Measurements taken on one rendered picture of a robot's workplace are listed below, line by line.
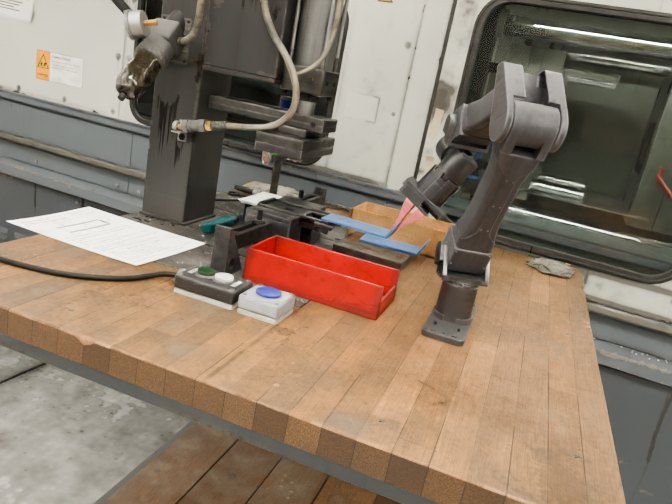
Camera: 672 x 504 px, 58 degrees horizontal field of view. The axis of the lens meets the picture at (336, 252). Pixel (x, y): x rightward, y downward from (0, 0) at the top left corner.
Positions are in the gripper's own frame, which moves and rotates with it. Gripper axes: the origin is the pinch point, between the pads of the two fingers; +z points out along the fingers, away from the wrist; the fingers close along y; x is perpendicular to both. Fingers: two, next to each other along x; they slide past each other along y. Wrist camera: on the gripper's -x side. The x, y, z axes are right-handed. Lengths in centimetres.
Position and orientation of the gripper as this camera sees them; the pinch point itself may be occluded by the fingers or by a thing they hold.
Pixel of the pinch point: (395, 227)
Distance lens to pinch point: 120.4
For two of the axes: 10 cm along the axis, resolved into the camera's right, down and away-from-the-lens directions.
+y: -7.0, -7.1, 0.7
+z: -6.5, 6.8, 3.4
